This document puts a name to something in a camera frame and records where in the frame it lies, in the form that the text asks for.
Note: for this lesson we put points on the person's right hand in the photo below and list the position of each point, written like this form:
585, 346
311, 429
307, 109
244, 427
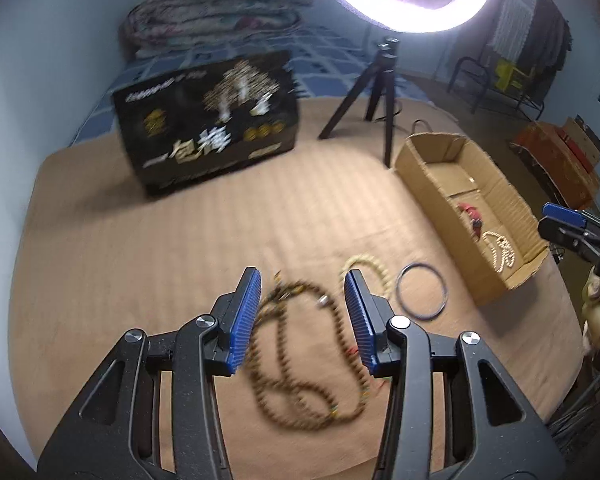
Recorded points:
595, 310

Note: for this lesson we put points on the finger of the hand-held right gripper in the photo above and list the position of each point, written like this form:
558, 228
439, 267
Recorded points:
562, 213
560, 232

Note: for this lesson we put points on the orange cloth covered box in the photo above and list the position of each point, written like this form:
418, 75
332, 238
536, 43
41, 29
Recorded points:
555, 165

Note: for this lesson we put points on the striped hanging cloth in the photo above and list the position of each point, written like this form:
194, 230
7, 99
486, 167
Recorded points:
515, 20

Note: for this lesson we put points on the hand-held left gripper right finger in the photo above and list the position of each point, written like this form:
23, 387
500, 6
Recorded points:
362, 325

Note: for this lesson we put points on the black printed bag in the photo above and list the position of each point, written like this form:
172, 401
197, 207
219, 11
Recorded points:
190, 125

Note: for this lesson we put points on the dark bangle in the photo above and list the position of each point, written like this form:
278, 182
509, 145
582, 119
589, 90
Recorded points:
398, 287

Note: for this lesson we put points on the folded floral quilt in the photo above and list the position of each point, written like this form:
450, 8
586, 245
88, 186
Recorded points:
205, 10

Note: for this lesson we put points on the black tripod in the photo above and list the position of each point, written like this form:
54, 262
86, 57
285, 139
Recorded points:
385, 75

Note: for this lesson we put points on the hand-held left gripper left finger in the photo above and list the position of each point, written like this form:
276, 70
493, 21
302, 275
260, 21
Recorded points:
242, 320

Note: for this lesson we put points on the dark hanging clothes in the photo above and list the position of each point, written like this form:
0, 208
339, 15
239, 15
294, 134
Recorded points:
550, 40

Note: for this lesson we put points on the blue patterned bedsheet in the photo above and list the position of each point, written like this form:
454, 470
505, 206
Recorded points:
325, 60

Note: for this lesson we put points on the black clothes rack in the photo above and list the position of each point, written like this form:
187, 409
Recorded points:
460, 62

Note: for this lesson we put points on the cardboard box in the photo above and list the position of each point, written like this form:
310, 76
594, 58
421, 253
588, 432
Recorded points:
485, 280

